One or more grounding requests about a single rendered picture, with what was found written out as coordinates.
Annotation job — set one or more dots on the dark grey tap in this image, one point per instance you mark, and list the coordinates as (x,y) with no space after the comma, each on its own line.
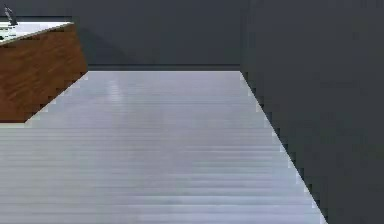
(11,17)

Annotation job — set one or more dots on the brown wooden sink cabinet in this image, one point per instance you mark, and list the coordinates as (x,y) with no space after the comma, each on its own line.
(36,76)

